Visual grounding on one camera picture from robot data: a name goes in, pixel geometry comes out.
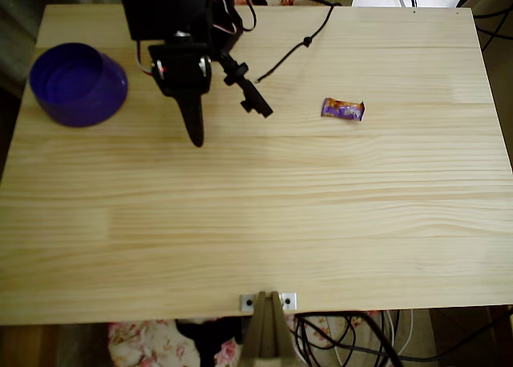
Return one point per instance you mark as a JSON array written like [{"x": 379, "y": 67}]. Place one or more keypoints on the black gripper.
[{"x": 181, "y": 74}]

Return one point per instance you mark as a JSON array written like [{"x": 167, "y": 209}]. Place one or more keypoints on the purple orange candy wrapper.
[{"x": 340, "y": 110}]

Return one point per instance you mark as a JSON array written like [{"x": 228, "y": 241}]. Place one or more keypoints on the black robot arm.
[{"x": 160, "y": 10}]

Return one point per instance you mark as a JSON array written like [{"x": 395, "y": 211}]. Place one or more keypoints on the purple plastic bowl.
[{"x": 68, "y": 82}]

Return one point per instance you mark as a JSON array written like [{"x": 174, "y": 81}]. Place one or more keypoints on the grey green curtain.
[{"x": 20, "y": 22}]

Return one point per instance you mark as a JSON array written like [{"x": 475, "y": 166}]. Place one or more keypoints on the black fabric item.
[{"x": 208, "y": 339}]

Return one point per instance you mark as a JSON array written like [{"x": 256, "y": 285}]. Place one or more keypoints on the floral pink white cloth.
[{"x": 136, "y": 343}]

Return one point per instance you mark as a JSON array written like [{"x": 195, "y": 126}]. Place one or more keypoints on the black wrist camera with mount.
[{"x": 252, "y": 96}]

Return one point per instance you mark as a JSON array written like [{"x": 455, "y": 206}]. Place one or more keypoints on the silver metal bracket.
[{"x": 246, "y": 302}]

